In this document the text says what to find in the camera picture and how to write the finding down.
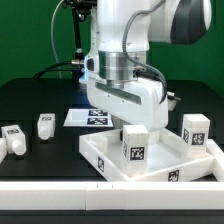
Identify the white left barrier piece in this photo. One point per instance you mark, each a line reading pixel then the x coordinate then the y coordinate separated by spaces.
pixel 3 149

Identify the black camera stand pole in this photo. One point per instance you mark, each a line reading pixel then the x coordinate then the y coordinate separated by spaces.
pixel 80 9

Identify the white marker sheet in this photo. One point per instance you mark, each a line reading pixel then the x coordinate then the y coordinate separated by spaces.
pixel 88 118

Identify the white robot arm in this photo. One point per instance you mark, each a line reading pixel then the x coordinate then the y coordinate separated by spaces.
pixel 120 81

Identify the white square tabletop tray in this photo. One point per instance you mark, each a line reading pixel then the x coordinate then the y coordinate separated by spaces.
pixel 161 161

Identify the white front barrier wall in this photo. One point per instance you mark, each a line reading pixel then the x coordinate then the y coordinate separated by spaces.
pixel 111 195

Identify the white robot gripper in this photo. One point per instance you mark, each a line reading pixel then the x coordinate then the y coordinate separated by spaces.
pixel 137 103

